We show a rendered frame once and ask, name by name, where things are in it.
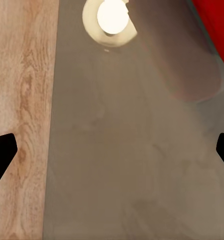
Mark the radio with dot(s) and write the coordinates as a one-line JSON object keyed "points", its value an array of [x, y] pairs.
{"points": [[212, 15]]}

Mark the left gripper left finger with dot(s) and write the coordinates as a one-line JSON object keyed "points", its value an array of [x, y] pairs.
{"points": [[8, 149]]}

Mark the coffee table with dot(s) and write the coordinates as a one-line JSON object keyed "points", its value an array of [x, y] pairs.
{"points": [[137, 110]]}

